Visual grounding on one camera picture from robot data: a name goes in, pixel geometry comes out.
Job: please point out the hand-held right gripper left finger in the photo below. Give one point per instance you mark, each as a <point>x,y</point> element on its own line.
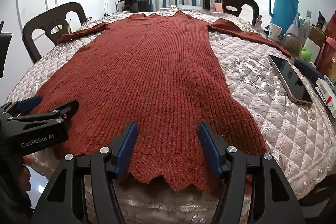
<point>127,150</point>

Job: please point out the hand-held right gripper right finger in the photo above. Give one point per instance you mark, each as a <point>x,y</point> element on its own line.
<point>208,153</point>

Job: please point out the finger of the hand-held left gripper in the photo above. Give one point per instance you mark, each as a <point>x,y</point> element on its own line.
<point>29,103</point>
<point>63,109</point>

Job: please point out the rust red knit sweater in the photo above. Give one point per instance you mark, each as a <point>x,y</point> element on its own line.
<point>147,69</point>

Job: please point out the beige quilted blanket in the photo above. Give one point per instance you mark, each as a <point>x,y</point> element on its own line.
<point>262,98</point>

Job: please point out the green potted plant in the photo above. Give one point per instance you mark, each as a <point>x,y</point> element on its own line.
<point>69,26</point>

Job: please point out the black smartphone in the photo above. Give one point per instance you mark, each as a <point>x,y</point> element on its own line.
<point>290,79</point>

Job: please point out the dark blue case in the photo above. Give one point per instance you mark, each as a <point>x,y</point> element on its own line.
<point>308,69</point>

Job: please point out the white medicine box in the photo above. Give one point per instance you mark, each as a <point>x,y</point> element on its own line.
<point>326,95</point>

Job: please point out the black suitcase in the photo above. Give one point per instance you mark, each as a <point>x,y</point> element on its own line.
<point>143,5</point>

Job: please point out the round glass jar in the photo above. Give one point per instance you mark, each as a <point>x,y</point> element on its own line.
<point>292,44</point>

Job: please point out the small green toy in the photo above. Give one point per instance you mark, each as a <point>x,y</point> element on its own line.
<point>305,54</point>

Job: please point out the small pink bottle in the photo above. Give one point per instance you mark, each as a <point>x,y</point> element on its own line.
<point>259,23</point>

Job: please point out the white carton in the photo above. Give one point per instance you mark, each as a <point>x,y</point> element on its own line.
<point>312,49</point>

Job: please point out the red drink bottle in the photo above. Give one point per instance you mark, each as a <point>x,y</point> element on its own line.
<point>326,56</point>

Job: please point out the wicker basket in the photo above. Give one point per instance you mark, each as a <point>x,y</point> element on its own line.
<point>317,35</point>

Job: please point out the blue thermos jug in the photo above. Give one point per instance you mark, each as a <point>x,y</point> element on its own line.
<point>284,6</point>

